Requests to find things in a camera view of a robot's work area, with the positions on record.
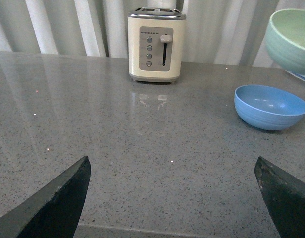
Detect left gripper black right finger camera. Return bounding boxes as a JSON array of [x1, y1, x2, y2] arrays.
[[254, 156, 305, 238]]

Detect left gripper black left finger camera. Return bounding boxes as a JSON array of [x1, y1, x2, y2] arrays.
[[0, 156, 91, 238]]

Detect blue bowl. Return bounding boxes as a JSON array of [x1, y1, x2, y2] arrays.
[[234, 85, 305, 131]]

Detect green bowl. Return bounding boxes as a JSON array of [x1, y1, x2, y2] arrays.
[[265, 8, 305, 75]]

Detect clear plastic food container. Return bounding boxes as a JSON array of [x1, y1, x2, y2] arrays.
[[286, 71, 305, 83]]

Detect cream two-slot toaster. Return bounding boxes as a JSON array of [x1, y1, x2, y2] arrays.
[[128, 7, 186, 83]]

